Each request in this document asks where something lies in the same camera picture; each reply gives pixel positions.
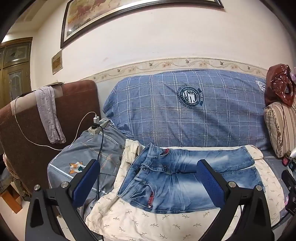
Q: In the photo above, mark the cardboard box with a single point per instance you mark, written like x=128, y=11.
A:
x=10, y=200

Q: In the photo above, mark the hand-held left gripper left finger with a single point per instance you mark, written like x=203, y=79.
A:
x=85, y=183

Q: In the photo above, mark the cream leaf print blanket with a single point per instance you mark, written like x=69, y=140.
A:
x=138, y=220

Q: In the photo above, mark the blue plaid pillow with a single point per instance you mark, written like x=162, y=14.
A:
x=161, y=111

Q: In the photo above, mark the wooden cabinet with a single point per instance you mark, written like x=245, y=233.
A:
x=16, y=76

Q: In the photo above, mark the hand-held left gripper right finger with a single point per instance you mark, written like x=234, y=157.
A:
x=210, y=183

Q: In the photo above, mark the small wall plaque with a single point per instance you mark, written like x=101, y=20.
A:
x=57, y=62

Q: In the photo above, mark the white charger plug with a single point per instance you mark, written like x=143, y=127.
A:
x=96, y=120

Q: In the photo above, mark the brown headboard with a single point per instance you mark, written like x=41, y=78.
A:
x=20, y=139

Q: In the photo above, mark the white power strip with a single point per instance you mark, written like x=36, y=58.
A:
x=103, y=122

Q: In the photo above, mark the blue denim pants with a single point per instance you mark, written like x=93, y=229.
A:
x=175, y=183

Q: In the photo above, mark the grey cloth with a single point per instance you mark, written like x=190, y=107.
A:
x=47, y=111

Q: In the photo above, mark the grey patterned quilt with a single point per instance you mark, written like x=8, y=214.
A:
x=67, y=157

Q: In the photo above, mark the framed painting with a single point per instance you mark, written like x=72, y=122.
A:
x=97, y=16

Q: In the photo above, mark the striped beige cushion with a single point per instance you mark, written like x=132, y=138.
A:
x=277, y=125

